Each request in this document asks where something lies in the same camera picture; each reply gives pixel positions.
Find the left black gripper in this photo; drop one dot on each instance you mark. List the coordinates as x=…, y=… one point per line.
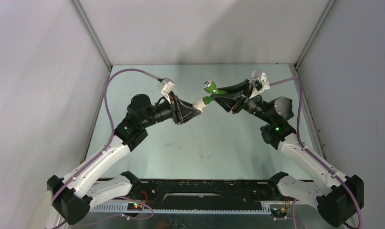
x=181, y=111

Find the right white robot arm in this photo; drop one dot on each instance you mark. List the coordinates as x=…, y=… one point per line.
x=336, y=196

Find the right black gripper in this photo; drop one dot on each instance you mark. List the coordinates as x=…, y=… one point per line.
x=236, y=103

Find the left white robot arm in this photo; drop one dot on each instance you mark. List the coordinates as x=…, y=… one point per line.
x=74, y=194

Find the green plastic faucet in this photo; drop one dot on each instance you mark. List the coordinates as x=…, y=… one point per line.
x=211, y=88

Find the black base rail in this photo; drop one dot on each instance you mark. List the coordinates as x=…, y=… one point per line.
x=213, y=195

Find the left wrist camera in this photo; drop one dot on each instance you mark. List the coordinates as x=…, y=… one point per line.
x=166, y=85

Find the white elbow fitting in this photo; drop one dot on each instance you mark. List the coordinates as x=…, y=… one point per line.
x=199, y=104

